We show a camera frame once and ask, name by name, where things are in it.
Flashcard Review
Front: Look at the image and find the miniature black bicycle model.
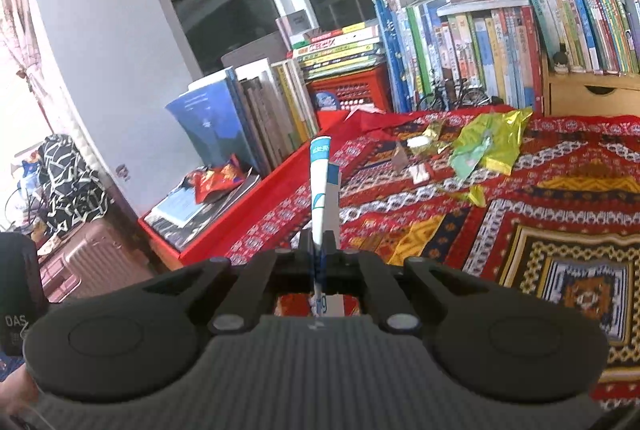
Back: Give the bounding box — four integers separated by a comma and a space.
417, 77, 494, 113

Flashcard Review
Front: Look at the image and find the large blue book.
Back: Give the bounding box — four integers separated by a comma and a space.
165, 68, 262, 174

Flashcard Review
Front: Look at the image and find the small gold foil wrapper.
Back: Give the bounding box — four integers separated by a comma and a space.
452, 185, 487, 209

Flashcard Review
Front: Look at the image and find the small clear display box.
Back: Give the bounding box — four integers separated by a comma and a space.
276, 10, 314, 49

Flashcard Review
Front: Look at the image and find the pile of flat magazines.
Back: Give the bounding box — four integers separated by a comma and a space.
144, 169, 262, 251

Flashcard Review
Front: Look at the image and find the row of tall colourful books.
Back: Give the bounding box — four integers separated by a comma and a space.
372, 0, 547, 114

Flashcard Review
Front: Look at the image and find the row of pale upright books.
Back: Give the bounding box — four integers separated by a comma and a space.
235, 57, 321, 171

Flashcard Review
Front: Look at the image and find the white blue paper packet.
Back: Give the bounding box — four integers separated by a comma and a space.
307, 135, 346, 317

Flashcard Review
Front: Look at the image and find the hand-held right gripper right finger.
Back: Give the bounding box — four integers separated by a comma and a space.
322, 230, 493, 337

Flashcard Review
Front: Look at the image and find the floral curtain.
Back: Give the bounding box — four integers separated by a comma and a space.
0, 0, 52, 135

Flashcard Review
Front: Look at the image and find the red plastic crate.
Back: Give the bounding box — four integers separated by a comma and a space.
306, 64, 394, 114

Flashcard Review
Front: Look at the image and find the red patterned tablecloth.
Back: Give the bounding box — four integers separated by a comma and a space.
225, 106, 640, 416

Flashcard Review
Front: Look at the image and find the grey board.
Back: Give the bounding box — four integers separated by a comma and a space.
222, 34, 292, 66

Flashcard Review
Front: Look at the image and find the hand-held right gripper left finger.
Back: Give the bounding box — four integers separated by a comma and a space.
142, 230, 317, 336

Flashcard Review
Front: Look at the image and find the yellow-green foil wrapper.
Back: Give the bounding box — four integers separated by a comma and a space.
449, 107, 534, 181

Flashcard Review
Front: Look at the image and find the stack of flat books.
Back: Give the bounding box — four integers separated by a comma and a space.
291, 24, 387, 80

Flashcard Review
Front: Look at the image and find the wooden drawer cabinet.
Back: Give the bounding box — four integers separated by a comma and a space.
542, 54, 640, 118

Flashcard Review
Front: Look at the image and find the small dark-haired figurine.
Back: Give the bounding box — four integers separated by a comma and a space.
551, 44, 574, 73

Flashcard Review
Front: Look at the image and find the red snack packet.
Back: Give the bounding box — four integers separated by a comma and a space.
192, 155, 249, 205

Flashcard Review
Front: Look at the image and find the clear plastic wrapper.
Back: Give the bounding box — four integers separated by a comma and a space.
390, 142, 409, 173

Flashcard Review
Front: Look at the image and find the person's left hand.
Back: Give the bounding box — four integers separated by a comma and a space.
0, 362, 41, 418

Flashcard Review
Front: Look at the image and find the pink ribbed suitcase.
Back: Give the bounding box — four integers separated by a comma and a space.
37, 219, 156, 305

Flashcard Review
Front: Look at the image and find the row of books on cabinet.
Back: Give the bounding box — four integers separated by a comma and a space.
514, 0, 640, 76

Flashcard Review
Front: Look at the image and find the black white patterned bag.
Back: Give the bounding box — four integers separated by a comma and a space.
37, 135, 109, 238

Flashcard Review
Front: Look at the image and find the red flat tray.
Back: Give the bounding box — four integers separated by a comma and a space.
137, 110, 381, 271

